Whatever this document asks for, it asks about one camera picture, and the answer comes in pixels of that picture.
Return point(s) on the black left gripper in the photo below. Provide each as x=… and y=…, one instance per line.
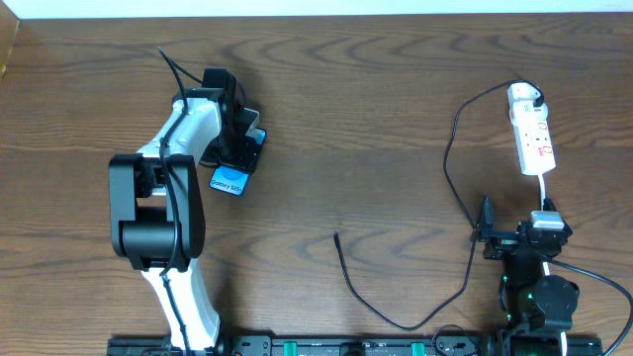
x=236, y=156

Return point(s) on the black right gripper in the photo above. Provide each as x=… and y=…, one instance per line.
x=505, y=235

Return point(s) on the blue screen Samsung smartphone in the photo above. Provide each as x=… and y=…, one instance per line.
x=232, y=178

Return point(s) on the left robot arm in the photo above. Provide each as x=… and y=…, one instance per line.
x=156, y=210

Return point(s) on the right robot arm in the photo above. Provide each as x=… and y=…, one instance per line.
x=539, y=306

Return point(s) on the white USB charger adapter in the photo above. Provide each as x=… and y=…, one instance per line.
x=525, y=99

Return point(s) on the white power strip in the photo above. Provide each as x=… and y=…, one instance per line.
x=532, y=137

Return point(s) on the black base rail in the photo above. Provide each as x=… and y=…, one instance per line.
x=261, y=345

